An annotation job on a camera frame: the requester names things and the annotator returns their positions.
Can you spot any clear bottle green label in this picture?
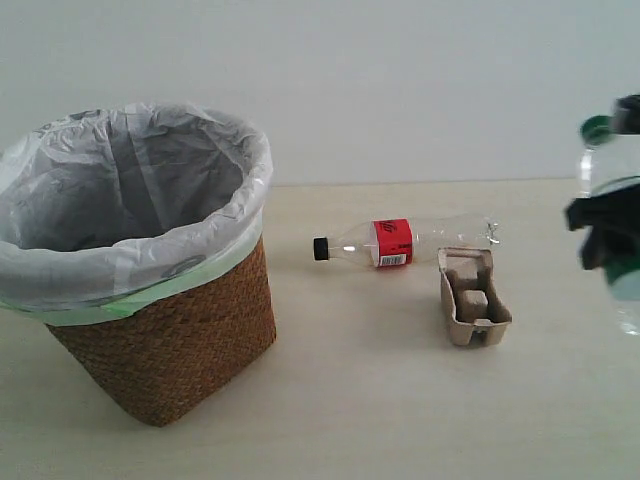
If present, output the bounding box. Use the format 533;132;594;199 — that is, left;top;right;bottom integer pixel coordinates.
578;115;639;336

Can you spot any brown cardboard pulp tray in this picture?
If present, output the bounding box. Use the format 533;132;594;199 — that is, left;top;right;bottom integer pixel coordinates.
437;247;512;347

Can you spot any brown woven wicker trash basket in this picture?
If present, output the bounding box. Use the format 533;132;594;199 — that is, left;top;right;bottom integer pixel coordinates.
49;244;276;427

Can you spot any white plastic trash bag liner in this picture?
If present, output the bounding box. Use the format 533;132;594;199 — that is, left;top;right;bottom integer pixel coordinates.
1;103;273;326

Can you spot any clear bottle red label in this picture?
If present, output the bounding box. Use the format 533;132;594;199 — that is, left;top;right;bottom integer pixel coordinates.
313;214;500;268

